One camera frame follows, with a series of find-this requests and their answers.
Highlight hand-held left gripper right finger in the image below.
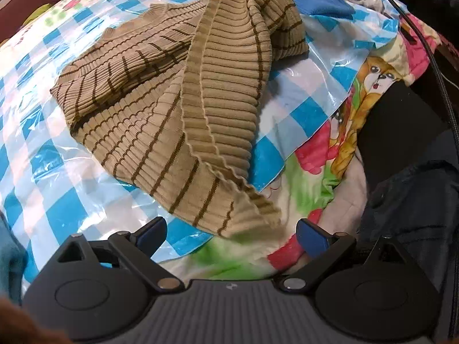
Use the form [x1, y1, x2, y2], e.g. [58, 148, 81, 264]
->
[280, 218, 410, 292]

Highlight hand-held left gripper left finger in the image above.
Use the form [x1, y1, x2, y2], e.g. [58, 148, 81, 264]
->
[57, 217, 185, 292]

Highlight beige brown-striped ribbed sweater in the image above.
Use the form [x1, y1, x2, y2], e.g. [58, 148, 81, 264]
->
[49, 0, 311, 239]

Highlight cartoon printed bed quilt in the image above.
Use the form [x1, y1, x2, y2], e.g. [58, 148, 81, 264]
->
[0, 0, 440, 284]

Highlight person's dark blue jacket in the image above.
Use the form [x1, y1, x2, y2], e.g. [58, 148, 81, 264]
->
[359, 129, 459, 344]

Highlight blue checkered plastic sheet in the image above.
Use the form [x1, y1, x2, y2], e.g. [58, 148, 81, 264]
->
[0, 0, 400, 284]

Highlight person's black trousers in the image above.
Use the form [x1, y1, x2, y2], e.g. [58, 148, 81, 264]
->
[357, 81, 452, 194]

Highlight teal towel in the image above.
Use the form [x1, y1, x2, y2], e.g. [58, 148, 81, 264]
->
[0, 211, 29, 305]

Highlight yellow-green pillow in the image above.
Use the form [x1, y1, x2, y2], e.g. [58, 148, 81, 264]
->
[27, 3, 51, 22]

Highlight maroon sofa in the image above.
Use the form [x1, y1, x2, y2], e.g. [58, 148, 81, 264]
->
[0, 0, 104, 47]

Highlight black cable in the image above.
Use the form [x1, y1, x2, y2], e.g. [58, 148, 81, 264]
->
[367, 0, 459, 144]

